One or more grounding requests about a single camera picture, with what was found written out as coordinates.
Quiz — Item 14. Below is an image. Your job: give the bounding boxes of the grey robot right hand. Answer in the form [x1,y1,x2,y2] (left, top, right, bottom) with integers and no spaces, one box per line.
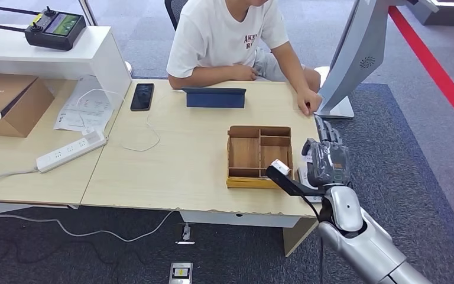
[301,115,351,188]

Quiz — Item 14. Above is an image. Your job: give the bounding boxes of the person's right hand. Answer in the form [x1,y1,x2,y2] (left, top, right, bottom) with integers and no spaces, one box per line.
[230,64,258,82]

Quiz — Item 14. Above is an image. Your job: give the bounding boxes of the person's left hand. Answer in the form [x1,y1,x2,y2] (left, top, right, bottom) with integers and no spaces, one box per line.
[296,89,324,117]

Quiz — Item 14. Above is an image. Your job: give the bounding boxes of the grey card reader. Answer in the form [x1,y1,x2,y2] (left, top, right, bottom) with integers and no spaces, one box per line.
[297,164,324,205]

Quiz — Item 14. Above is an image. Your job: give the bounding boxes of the person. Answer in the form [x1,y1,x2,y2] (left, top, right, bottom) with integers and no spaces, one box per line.
[166,0,324,117]

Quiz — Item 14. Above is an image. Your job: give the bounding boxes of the blue tablet case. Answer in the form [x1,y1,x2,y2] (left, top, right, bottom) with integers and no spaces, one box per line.
[182,87,247,109]

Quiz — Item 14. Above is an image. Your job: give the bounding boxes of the grey white kiosk stand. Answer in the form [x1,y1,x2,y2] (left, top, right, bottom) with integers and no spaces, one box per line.
[313,0,439,120]

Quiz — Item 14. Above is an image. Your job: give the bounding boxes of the wooden compartment box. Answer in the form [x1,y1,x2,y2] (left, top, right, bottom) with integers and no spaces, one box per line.
[226,125,294,191]

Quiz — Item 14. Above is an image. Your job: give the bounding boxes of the black office chair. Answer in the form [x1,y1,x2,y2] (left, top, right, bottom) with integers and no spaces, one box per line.
[164,0,189,31]

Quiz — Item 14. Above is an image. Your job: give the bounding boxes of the black smartphone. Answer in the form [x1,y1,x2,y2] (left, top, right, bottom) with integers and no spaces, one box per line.
[130,83,155,112]

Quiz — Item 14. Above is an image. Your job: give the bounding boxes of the light wood desk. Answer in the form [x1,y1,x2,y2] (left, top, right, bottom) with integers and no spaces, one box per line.
[0,78,134,218]
[80,79,326,257]

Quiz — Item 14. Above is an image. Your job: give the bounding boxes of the printed paper sheets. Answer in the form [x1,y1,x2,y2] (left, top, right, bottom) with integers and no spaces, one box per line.
[53,75,115,134]

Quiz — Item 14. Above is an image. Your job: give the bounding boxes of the floor socket with plug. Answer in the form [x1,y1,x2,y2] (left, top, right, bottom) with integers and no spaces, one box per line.
[175,222,196,246]

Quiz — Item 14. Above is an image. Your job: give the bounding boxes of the grey display base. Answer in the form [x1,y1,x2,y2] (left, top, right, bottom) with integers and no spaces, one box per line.
[405,0,454,27]

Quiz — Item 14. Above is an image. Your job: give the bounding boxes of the white charger plug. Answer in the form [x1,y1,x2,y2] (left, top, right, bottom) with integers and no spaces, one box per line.
[83,129,103,145]

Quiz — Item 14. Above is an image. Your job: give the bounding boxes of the grey metal pole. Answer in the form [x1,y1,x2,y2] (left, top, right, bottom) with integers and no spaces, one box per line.
[79,0,99,27]

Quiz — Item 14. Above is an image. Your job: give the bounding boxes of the silver floor device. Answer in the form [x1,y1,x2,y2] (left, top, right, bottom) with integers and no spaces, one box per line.
[168,262,193,284]

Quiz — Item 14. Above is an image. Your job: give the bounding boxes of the white power strip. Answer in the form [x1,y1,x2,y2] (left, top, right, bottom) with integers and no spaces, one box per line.
[35,130,108,174]

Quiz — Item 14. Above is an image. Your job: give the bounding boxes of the black remote controller with antennas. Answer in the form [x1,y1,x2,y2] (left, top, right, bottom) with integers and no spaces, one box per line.
[0,6,87,51]

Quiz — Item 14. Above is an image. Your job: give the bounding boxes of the white desk shelf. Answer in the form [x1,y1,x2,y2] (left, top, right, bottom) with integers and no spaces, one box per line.
[0,24,133,112]

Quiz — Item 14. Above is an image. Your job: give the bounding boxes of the brown cardboard box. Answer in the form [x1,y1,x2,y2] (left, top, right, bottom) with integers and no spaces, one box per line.
[0,73,56,138]

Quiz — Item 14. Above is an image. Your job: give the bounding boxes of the black camera bracket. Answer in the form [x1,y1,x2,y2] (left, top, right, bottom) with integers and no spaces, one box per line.
[266,164,326,198]

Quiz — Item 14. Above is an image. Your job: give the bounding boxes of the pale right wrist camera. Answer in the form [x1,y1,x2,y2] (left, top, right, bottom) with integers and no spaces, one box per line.
[271,159,291,176]

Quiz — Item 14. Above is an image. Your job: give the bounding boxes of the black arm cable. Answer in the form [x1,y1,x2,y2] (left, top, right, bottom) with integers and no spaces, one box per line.
[300,193,326,284]

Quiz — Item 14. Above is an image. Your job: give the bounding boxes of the thin white charging cable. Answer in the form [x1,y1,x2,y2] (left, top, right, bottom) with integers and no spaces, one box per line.
[76,88,184,153]

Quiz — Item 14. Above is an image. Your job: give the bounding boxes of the white floor cable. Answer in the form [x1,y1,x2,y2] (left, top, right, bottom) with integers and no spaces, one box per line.
[0,209,179,243]

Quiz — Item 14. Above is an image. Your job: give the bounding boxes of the white power strip cable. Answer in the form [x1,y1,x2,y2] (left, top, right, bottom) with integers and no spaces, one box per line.
[0,168,40,193]

